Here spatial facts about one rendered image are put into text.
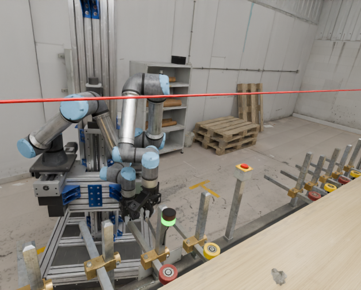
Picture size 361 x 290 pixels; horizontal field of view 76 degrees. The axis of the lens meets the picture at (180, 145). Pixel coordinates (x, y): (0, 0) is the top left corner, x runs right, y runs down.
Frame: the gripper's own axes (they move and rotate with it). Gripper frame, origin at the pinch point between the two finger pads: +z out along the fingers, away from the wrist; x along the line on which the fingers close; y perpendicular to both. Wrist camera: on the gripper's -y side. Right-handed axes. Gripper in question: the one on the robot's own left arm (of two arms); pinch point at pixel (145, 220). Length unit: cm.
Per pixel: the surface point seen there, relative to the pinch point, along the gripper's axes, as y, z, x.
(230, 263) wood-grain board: 12.9, 8.8, -42.0
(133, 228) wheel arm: 2.0, 12.9, 9.8
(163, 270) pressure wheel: -9.9, 8.2, -20.8
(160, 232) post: -2.9, -2.0, -12.1
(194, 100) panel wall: 328, 20, 178
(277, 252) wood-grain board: 35, 9, -58
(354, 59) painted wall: 777, -89, -58
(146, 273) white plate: -5.6, 26.1, -7.4
